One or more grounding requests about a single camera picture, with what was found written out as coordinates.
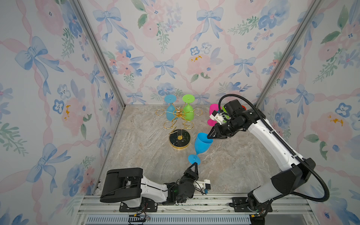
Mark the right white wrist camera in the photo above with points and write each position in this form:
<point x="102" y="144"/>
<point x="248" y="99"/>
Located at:
<point x="216" y="118"/>

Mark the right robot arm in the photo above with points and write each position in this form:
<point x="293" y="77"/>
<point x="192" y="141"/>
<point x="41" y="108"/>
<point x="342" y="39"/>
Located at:
<point x="294" y="168"/>

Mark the gold wire glass rack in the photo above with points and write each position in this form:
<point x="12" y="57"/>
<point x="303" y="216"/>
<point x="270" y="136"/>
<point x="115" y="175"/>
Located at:
<point x="179" y="136"/>

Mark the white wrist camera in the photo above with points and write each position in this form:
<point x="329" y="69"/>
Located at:
<point x="216" y="118"/>
<point x="206" y="185"/>

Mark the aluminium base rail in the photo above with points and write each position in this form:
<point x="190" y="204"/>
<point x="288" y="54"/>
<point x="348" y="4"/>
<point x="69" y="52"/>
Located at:
<point x="210" y="209"/>

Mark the green wine glass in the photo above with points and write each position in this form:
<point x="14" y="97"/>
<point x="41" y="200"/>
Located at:
<point x="188" y="109"/>
<point x="225" y="114"/>

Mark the pink wine glass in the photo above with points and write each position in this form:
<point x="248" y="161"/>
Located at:
<point x="213" y="107"/>

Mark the blue wine glass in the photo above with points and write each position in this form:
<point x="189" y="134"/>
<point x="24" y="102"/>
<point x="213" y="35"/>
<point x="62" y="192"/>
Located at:
<point x="202" y="144"/>
<point x="170" y="99"/>

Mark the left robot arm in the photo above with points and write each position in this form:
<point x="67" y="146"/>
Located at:
<point x="116" y="181"/>

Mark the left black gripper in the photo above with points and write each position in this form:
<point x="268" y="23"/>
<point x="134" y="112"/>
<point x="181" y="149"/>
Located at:
<point x="189" y="174"/>

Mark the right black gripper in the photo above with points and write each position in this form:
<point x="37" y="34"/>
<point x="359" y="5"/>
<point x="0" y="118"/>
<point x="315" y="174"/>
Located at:
<point x="216" y="132"/>

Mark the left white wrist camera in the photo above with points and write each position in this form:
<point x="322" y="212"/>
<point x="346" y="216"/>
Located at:
<point x="206" y="185"/>

